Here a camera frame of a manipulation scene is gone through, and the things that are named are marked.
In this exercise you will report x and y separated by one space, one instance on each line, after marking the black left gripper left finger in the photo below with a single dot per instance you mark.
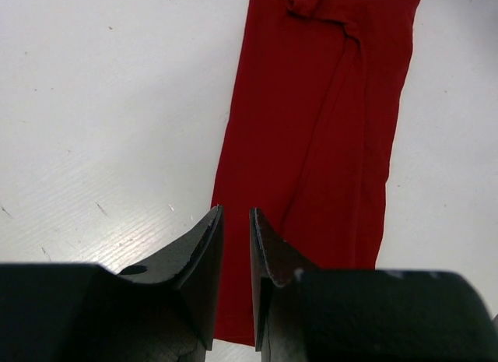
162 308

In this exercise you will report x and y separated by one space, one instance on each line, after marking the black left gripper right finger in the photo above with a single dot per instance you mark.
305 313

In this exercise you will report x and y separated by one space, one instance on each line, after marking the red t-shirt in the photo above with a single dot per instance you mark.
309 137

